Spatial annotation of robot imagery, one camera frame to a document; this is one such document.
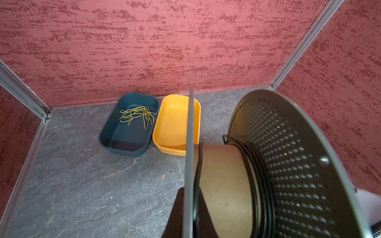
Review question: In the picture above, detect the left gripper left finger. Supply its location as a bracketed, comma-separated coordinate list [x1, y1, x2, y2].
[162, 187, 184, 238]

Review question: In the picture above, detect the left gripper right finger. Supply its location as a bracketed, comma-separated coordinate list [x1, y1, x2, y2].
[197, 192, 218, 238]

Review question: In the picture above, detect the black cable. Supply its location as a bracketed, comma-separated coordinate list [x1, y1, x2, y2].
[192, 133, 276, 238]

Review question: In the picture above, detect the grey cable spool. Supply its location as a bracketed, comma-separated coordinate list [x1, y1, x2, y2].
[182, 90, 373, 238]

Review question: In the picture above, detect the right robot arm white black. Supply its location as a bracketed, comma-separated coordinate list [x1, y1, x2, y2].
[356, 188, 381, 238]

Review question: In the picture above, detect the yellow plastic bin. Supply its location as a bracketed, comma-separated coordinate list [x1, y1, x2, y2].
[152, 94, 189, 156]

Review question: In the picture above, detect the teal plastic bin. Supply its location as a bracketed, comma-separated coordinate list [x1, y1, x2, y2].
[98, 93, 160, 157]

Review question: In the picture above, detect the yellow thin cable bundle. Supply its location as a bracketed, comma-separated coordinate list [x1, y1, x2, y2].
[119, 106, 157, 131]

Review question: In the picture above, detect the left aluminium corner post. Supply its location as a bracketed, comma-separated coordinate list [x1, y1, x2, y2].
[1, 61, 51, 237]

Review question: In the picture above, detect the aluminium corner post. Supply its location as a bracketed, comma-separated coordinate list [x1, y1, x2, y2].
[269, 0, 344, 90]
[1, 61, 51, 237]

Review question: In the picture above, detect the right aluminium corner post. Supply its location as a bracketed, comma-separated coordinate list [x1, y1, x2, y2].
[269, 0, 344, 90]

